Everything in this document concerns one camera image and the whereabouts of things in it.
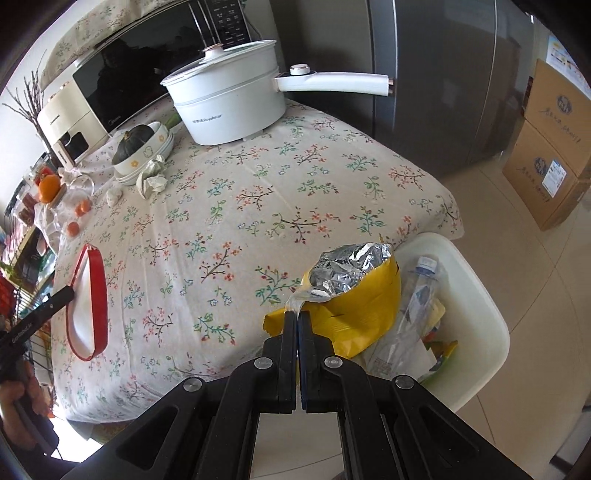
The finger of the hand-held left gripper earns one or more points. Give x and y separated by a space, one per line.
60 300

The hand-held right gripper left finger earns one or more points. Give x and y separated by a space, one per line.
290 350

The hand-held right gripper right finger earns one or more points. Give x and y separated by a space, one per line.
303 332

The yellow foil-lined bag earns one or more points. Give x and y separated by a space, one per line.
360 309

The clear plastic bottle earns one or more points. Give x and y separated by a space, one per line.
422 286

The white plastic bin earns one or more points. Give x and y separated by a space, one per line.
480 323

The person's left hand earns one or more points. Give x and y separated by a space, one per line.
32 397

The small orange fruit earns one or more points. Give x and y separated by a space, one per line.
73 228
83 207

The clear plastic bag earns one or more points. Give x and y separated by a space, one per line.
64 214

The large orange fruit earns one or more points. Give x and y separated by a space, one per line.
49 189

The white garlic bulb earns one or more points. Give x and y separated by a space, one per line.
114 196

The yellow green wrapper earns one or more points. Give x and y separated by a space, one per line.
443 353

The crumpled white tissue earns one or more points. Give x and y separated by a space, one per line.
152 177

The white flower print bowl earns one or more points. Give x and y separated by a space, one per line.
143 159
168 145

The cream white kitchen appliance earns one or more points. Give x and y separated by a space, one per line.
60 124

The dark green pumpkin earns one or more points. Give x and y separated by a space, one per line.
134 141

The dry bare branches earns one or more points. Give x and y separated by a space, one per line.
25 101

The green vegetable stalk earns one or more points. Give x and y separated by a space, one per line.
171 120

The white electric cooking pot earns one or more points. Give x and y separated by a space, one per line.
231 110

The black glass microwave oven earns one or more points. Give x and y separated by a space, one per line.
134 78

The floral microwave cover cloth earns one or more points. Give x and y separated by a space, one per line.
92 23

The brown cardboard box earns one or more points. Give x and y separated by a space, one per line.
563 101
540 180

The grey steel refrigerator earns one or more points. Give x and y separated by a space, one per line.
438 83

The white rimmed glass pot lid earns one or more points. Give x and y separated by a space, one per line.
214 53

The wall notice paper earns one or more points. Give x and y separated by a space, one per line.
561 53

